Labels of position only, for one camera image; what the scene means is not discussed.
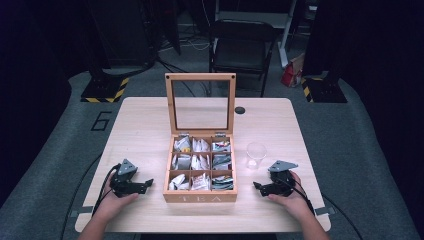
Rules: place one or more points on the black table grommet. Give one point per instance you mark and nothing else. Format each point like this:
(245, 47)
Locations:
(239, 110)

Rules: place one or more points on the person's left hand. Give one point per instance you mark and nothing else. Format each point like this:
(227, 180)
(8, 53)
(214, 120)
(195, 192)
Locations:
(115, 203)

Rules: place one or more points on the clear plastic cup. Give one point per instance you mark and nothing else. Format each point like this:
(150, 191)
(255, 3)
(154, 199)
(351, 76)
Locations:
(255, 155)

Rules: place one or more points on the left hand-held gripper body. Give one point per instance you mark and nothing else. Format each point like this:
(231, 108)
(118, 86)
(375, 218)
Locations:
(124, 182)

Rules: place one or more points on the grey table bracket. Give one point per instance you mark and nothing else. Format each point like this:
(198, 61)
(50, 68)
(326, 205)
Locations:
(325, 210)
(81, 211)

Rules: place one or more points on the black folding chair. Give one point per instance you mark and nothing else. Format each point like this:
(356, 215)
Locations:
(242, 50)

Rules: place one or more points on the red bag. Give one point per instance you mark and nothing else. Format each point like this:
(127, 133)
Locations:
(292, 73)

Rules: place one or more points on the white desk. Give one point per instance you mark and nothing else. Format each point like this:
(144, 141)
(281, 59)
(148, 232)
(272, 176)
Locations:
(266, 20)

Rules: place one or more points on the black stand with striped base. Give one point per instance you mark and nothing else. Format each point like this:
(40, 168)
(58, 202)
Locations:
(321, 86)
(101, 76)

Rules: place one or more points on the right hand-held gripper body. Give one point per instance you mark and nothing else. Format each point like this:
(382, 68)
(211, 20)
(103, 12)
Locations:
(280, 181)

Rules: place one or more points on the assortment of tea bags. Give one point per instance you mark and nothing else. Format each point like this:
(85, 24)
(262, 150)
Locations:
(201, 163)

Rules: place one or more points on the wooden tea box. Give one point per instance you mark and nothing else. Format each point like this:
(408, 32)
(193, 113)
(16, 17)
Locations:
(200, 140)

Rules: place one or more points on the person's right hand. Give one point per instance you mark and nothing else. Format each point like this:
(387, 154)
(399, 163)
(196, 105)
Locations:
(293, 201)

